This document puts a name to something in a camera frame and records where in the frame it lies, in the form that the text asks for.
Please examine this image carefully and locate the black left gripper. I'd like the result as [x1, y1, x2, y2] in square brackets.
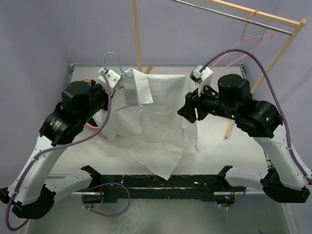
[78, 78, 115, 125]

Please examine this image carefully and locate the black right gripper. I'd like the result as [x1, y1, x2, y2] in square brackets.
[178, 79, 239, 122]

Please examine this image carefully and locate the blue hanger hook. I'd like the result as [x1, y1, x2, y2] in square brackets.
[103, 52, 138, 111]

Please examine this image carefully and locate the white shirt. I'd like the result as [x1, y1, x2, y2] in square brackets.
[102, 68, 198, 180]

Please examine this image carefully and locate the pink wire hanger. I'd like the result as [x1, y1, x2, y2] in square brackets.
[203, 9, 273, 75]

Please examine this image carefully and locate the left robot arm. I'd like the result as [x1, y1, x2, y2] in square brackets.
[0, 78, 113, 219]

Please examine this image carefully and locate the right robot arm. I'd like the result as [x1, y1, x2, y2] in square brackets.
[177, 74, 312, 203]

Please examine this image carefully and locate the pink plastic laundry basket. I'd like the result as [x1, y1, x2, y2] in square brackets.
[83, 79, 99, 130]

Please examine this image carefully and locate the wooden clothes rack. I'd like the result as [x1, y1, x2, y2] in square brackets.
[130, 0, 307, 140]

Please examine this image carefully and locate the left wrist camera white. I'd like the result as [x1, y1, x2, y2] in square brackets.
[96, 67, 121, 93]

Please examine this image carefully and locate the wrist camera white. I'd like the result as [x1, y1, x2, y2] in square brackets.
[96, 67, 121, 93]
[190, 65, 213, 97]

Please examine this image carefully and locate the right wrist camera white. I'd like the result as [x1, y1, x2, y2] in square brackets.
[190, 65, 213, 97]

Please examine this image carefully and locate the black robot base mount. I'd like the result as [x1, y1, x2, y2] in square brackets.
[97, 174, 237, 203]

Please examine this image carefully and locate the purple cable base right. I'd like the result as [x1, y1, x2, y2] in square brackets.
[216, 187, 247, 210]

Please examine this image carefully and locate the purple cable base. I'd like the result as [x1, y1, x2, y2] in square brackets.
[81, 182, 132, 217]
[216, 187, 247, 210]

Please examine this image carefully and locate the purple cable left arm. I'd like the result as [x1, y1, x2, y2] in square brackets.
[5, 73, 113, 231]

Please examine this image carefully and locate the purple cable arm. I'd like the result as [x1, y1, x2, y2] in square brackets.
[199, 48, 312, 185]
[5, 73, 113, 231]

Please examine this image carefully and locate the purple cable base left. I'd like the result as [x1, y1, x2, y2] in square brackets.
[81, 182, 132, 217]

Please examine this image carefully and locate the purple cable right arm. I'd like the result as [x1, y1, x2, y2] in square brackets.
[199, 48, 312, 185]

